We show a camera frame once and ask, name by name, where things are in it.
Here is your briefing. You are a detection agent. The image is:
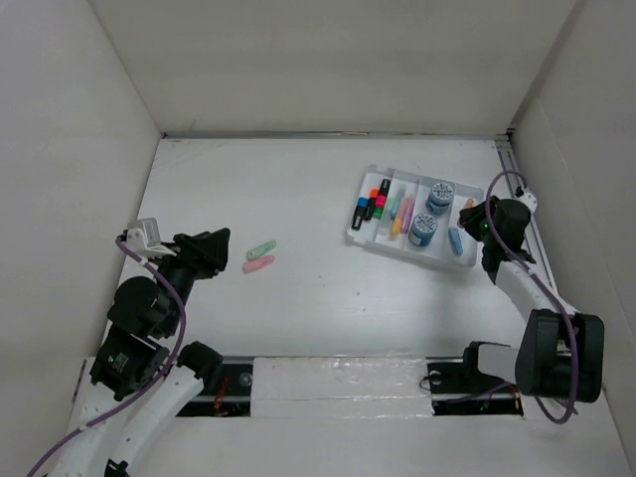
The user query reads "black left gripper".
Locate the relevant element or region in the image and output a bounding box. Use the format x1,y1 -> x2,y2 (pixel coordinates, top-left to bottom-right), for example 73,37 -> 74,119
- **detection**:
150,226 -> 230,334

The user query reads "blue correction tape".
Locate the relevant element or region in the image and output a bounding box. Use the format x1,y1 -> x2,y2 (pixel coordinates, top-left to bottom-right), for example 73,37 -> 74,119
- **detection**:
448,227 -> 463,256

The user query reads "pink correction tape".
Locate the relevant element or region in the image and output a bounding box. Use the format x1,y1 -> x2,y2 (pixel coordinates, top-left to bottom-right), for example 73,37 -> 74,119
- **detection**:
242,254 -> 275,274

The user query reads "green correction tape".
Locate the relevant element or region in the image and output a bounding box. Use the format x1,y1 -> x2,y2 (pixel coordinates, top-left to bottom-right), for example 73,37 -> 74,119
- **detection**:
245,239 -> 276,261

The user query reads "purple cap pastel highlighter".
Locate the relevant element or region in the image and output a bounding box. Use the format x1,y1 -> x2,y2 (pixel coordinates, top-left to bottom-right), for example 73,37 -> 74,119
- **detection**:
401,196 -> 415,235

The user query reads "yellow pastel highlighter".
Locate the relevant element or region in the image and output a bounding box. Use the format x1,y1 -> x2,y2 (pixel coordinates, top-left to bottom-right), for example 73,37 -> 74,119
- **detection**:
391,211 -> 403,238

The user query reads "blue cap pastel highlighter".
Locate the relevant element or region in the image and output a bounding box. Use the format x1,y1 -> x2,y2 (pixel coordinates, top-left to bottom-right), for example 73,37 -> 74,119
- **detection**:
391,187 -> 406,221

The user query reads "green cap pastel highlighter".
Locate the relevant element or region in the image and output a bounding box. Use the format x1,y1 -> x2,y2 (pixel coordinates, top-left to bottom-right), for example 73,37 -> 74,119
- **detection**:
378,198 -> 395,236

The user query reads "pink cap black highlighter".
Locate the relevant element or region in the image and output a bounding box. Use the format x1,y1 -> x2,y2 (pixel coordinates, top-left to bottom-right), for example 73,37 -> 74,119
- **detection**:
376,178 -> 391,210

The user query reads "orange cap black highlighter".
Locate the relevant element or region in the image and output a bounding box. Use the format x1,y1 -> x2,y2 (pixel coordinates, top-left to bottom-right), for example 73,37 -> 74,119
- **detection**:
367,188 -> 379,210

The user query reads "blue cap black highlighter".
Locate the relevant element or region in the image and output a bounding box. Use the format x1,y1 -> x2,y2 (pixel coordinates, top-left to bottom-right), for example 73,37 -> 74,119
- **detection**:
351,197 -> 369,231

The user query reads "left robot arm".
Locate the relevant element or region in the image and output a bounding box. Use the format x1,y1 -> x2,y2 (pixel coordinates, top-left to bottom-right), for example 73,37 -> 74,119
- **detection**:
29,219 -> 231,476

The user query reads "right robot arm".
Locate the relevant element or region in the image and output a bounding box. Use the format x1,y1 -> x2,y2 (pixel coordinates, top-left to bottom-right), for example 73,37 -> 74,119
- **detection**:
458,192 -> 604,402

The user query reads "white compartment organizer tray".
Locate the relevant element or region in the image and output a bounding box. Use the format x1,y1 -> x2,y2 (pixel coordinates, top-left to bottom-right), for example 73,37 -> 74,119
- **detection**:
346,165 -> 485,270

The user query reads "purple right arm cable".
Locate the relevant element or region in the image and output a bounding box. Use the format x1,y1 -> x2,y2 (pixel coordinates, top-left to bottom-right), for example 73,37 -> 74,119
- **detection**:
430,169 -> 580,424

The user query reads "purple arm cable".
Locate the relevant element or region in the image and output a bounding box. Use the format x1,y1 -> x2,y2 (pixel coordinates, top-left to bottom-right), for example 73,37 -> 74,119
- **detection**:
24,238 -> 188,477
430,169 -> 580,424

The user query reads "aluminium frame rail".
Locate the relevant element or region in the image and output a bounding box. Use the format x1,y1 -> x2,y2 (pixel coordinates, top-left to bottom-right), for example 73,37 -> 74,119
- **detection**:
495,136 -> 557,292

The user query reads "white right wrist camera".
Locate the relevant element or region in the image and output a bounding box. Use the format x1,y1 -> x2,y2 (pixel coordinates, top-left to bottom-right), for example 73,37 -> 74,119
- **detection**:
515,186 -> 538,214

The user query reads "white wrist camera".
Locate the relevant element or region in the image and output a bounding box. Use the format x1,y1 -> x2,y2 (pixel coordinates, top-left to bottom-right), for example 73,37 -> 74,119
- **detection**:
122,218 -> 171,259
515,186 -> 538,214

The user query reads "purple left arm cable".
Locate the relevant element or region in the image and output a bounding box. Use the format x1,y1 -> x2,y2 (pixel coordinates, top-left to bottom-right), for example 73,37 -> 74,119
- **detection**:
24,238 -> 188,477

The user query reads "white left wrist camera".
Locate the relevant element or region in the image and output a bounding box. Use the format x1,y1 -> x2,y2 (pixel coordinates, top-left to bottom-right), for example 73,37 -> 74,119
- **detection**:
122,218 -> 171,259

